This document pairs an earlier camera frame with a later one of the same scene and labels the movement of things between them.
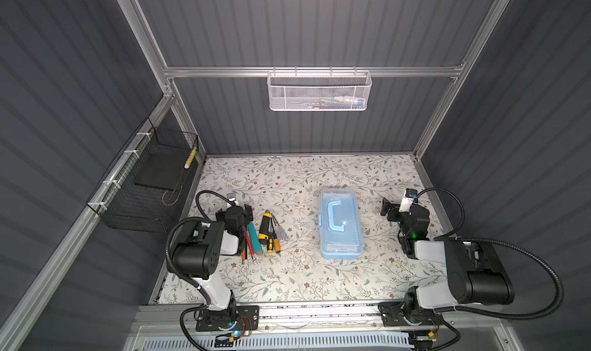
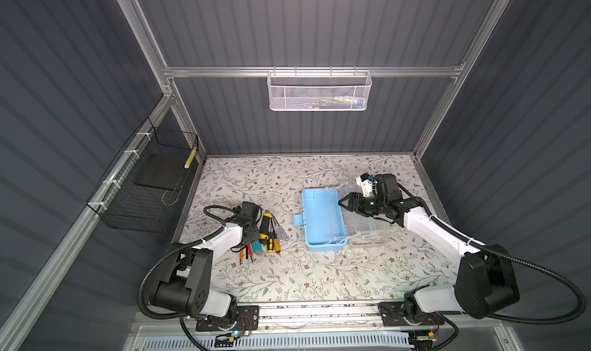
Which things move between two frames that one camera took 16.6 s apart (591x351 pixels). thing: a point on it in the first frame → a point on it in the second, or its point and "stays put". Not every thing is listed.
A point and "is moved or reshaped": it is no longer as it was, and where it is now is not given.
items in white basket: x=337 y=102 stays put
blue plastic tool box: x=340 y=224 is moved or reshaped
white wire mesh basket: x=318 y=91 stays put
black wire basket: x=147 y=192 stays put
